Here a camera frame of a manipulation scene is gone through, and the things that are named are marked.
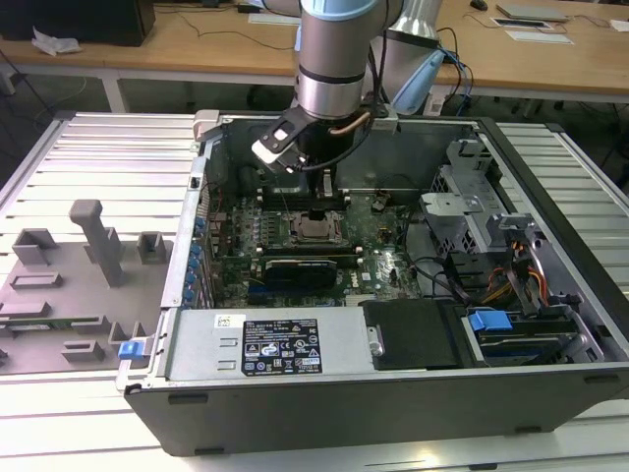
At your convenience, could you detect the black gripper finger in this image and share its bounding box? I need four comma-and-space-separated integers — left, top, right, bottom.
320, 166, 339, 199
308, 168, 329, 223

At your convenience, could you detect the metal socket cover frame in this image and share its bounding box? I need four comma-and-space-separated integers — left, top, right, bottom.
289, 211, 345, 246

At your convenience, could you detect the thin wire locking lever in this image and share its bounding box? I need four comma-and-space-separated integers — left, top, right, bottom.
274, 171, 291, 220

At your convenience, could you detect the black drive bay cover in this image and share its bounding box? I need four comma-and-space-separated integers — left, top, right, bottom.
361, 299, 469, 373

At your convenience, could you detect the black RAM sticks bank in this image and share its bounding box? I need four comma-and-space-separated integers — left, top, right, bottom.
255, 247, 366, 269
257, 189, 351, 211

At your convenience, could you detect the black graphics card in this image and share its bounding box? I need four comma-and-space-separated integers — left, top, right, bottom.
264, 258, 340, 292

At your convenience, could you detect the green motherboard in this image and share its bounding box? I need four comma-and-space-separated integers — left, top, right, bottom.
205, 189, 425, 309

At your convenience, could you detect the pale blue teach pendant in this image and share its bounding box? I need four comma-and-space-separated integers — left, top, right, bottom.
391, 46, 446, 113

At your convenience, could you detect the silver drive cage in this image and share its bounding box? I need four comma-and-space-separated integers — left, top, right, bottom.
419, 191, 493, 253

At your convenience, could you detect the black label sticker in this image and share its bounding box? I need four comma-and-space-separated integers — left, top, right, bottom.
243, 318, 321, 378

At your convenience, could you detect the perforated metal rear cage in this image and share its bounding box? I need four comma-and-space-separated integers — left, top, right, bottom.
430, 139, 503, 198

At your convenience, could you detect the wooden desk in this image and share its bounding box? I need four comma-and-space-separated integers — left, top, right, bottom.
0, 0, 629, 105

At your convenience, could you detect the grey power supply unit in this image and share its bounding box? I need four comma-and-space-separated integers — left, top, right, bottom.
165, 309, 371, 383

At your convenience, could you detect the black open PC case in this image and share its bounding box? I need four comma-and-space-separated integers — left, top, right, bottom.
115, 108, 629, 456

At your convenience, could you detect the hard disk in blue carrier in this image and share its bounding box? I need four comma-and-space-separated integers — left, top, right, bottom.
461, 307, 582, 368

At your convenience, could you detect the blue plastic case clip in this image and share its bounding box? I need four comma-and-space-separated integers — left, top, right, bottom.
119, 338, 149, 366

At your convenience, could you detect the grey closed laptop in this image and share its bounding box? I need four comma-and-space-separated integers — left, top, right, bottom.
494, 2, 572, 24

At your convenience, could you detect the grey parts rack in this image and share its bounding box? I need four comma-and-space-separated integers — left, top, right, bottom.
0, 199, 174, 378

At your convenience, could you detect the black computer box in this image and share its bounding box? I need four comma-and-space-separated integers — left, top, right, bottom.
0, 0, 157, 48

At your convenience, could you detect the green RAM stick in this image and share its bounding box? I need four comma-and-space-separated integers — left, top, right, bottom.
0, 319, 100, 332

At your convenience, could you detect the crumpled white paper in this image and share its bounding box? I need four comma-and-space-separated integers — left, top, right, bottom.
30, 26, 83, 56

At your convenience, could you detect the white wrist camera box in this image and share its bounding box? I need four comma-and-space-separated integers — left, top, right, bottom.
251, 110, 310, 174

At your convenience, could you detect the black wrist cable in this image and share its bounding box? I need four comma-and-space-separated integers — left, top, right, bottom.
294, 29, 390, 171

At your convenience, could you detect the black internal cable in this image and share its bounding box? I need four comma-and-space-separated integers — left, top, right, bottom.
400, 205, 474, 302

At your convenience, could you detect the blue cable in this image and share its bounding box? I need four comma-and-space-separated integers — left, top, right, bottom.
440, 46, 476, 117

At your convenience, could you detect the grey plastic bracket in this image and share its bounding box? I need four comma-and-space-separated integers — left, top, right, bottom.
484, 212, 536, 248

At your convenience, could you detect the orange yellow wire bundle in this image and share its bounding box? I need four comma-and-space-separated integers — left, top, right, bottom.
484, 239, 550, 304

